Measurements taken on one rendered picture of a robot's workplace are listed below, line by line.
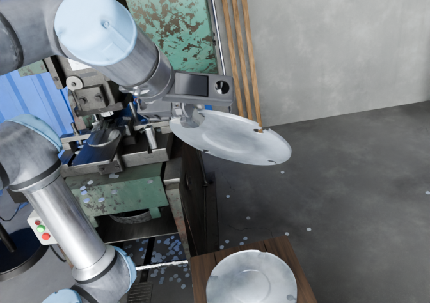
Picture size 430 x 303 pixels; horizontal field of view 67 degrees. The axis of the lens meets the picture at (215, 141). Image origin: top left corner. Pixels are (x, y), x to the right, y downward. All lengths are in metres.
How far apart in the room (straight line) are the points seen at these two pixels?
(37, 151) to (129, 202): 0.62
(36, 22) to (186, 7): 0.46
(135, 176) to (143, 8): 0.65
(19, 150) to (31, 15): 0.38
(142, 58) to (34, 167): 0.43
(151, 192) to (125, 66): 0.91
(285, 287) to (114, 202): 0.69
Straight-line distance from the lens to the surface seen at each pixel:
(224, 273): 1.20
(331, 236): 1.80
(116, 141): 1.25
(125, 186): 1.28
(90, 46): 0.37
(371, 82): 2.84
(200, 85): 0.52
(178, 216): 1.27
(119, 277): 0.95
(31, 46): 0.44
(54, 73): 1.27
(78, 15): 0.39
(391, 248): 1.80
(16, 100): 2.88
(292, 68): 2.58
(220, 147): 0.82
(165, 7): 0.84
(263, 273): 1.18
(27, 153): 0.77
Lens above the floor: 1.32
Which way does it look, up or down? 30 degrees down
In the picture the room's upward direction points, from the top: 11 degrees counter-clockwise
